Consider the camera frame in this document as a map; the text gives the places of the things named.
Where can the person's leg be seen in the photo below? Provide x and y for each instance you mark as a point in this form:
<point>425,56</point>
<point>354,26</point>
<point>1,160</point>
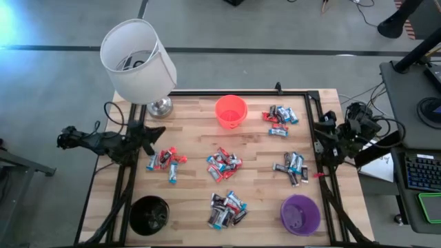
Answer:
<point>391,25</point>

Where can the black round stand base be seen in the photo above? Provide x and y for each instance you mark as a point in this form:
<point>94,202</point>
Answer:
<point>427,113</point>

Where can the black desk caster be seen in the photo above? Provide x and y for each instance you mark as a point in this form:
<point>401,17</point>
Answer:
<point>399,219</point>

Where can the white orange candy pack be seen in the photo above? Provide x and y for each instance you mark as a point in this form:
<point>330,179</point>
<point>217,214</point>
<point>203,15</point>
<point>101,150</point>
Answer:
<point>236,160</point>

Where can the grey keyboard desk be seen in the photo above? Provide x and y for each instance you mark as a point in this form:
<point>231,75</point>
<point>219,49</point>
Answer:
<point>410,206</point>

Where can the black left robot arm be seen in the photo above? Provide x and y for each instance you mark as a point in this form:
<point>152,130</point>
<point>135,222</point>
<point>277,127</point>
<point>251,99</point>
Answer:
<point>103,143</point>

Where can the red striped mat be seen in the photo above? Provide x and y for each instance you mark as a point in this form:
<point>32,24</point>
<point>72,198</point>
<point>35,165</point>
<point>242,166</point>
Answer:
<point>410,27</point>

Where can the orange white Reese's pack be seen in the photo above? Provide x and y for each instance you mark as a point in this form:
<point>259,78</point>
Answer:
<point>215,174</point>

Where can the green edged black pad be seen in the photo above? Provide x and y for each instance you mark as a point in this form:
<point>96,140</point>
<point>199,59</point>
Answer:
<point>432,206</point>

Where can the black plastic bucket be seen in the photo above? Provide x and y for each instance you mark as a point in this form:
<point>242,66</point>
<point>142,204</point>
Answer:
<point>149,216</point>

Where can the white shade silver table lamp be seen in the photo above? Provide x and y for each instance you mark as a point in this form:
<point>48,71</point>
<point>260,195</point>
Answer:
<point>138,75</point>

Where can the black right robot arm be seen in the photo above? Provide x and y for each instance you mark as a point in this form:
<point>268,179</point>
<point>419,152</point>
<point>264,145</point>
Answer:
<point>361,120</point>

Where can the purple plastic bucket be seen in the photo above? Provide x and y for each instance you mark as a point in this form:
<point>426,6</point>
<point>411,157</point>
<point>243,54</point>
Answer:
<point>300,215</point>

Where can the black backlit keyboard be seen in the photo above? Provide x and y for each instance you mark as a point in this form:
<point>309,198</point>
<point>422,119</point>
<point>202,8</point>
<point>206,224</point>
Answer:
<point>423,172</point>

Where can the black round pole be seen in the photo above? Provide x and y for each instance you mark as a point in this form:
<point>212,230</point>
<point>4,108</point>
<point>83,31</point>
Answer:
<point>420,48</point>

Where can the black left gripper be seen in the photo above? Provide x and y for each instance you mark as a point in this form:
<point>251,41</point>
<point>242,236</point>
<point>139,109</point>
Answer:
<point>138,132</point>

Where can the grey corner bracket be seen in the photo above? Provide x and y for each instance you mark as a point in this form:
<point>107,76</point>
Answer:
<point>319,147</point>

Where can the black aluminium table frame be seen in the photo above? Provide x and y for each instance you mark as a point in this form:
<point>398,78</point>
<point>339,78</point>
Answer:
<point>241,93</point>

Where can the small red clip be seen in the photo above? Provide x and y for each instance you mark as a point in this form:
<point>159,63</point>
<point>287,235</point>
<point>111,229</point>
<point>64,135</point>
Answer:
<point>318,175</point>

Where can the white paper sheet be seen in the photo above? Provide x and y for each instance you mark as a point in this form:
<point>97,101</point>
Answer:
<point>379,168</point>

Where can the grey metal bench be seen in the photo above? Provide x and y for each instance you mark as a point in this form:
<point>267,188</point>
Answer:
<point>34,166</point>

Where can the black frame clamp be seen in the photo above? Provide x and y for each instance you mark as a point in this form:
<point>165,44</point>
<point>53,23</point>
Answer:
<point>278,87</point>

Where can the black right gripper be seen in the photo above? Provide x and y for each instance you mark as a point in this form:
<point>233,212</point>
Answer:
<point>341,141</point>

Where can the orange pumpkin face bucket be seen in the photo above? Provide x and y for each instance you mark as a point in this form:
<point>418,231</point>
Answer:
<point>231,112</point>

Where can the black desk device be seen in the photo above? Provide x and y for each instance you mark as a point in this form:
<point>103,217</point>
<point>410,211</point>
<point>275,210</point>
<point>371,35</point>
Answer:
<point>435,77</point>

